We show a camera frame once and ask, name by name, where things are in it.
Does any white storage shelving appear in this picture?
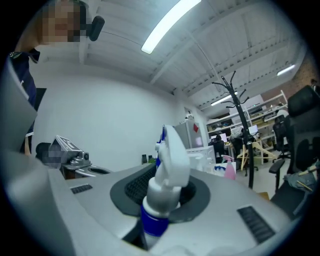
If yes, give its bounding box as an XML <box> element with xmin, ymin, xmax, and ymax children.
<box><xmin>205</xmin><ymin>89</ymin><xmax>289</xmax><ymax>151</ymax></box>

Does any white and blue spray bottle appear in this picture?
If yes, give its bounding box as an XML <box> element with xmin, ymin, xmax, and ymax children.
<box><xmin>139</xmin><ymin>124</ymin><xmax>191</xmax><ymax>251</ymax></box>

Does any pink spray bottle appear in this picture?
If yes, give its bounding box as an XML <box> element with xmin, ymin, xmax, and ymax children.
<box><xmin>221</xmin><ymin>154</ymin><xmax>237</xmax><ymax>181</ymax></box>

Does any grey cloth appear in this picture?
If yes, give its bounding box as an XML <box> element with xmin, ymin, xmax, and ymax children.
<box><xmin>283</xmin><ymin>171</ymin><xmax>314</xmax><ymax>192</ymax></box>

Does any black coat rack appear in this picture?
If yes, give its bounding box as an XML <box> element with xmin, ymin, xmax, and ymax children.
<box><xmin>211</xmin><ymin>70</ymin><xmax>260</xmax><ymax>190</ymax></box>

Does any grey metal cabinet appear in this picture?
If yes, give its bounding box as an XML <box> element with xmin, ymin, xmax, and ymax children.
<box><xmin>173</xmin><ymin>120</ymin><xmax>209</xmax><ymax>150</ymax></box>

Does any person's left forearm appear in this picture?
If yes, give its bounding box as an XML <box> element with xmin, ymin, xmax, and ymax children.
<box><xmin>24</xmin><ymin>135</ymin><xmax>33</xmax><ymax>157</ymax></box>

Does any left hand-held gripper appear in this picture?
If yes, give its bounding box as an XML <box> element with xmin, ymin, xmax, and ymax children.
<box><xmin>35</xmin><ymin>134</ymin><xmax>112</xmax><ymax>180</ymax></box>

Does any person's navy shirt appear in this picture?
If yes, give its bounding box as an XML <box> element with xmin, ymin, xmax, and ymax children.
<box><xmin>8</xmin><ymin>47</ymin><xmax>41</xmax><ymax>137</ymax></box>

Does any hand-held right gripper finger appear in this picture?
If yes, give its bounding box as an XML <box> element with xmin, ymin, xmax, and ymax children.
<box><xmin>121</xmin><ymin>219</ymin><xmax>149</xmax><ymax>251</ymax></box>

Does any short ceiling light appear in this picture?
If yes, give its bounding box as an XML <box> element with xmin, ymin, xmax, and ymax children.
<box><xmin>276</xmin><ymin>64</ymin><xmax>296</xmax><ymax>77</ymax></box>

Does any long ceiling light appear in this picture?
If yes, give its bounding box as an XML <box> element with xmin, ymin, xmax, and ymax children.
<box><xmin>140</xmin><ymin>0</ymin><xmax>202</xmax><ymax>55</ymax></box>

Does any large black office chair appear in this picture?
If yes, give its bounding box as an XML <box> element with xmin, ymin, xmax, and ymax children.
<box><xmin>268</xmin><ymin>84</ymin><xmax>320</xmax><ymax>221</ymax></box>

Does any black head-worn camera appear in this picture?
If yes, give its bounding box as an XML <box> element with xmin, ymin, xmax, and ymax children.
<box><xmin>85</xmin><ymin>15</ymin><xmax>106</xmax><ymax>42</ymax></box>

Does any small black office chair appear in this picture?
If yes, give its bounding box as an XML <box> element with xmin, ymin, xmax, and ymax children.
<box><xmin>272</xmin><ymin>114</ymin><xmax>292</xmax><ymax>160</ymax></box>

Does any person's head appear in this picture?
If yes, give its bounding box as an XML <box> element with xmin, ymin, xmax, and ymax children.
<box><xmin>14</xmin><ymin>0</ymin><xmax>88</xmax><ymax>54</ymax></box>

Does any white appliance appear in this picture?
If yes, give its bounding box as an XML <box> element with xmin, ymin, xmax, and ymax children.
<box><xmin>186</xmin><ymin>145</ymin><xmax>217</xmax><ymax>174</ymax></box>

